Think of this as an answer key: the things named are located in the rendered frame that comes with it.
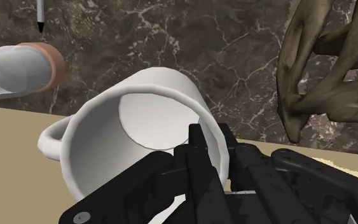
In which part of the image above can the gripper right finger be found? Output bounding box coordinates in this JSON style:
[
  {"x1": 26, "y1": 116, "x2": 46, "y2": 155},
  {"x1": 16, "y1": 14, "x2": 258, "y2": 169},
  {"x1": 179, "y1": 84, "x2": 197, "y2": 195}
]
[{"x1": 217, "y1": 122, "x2": 358, "y2": 224}]

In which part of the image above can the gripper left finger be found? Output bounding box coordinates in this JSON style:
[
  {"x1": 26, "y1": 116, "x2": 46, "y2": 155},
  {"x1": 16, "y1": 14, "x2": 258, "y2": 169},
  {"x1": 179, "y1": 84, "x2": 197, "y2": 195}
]
[{"x1": 58, "y1": 123, "x2": 233, "y2": 224}]

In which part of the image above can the brown twisted sculpture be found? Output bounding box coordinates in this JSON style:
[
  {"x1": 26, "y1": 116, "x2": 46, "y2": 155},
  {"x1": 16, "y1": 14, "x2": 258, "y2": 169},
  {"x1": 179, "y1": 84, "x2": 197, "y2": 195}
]
[{"x1": 276, "y1": 0, "x2": 358, "y2": 144}]

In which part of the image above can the white and brown bowl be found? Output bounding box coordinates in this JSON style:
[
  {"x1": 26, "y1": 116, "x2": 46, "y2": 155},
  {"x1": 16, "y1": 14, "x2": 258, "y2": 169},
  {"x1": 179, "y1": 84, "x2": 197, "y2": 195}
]
[{"x1": 0, "y1": 42, "x2": 67, "y2": 110}]

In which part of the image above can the white pen with black tip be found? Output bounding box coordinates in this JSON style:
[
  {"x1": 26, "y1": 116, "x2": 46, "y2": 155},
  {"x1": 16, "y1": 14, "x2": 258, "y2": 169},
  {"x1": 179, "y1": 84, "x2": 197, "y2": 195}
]
[{"x1": 36, "y1": 0, "x2": 46, "y2": 34}]

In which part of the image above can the white mug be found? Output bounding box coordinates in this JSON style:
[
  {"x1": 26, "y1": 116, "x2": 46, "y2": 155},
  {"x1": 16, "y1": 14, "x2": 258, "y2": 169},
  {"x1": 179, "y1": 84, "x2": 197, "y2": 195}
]
[{"x1": 37, "y1": 66, "x2": 230, "y2": 224}]

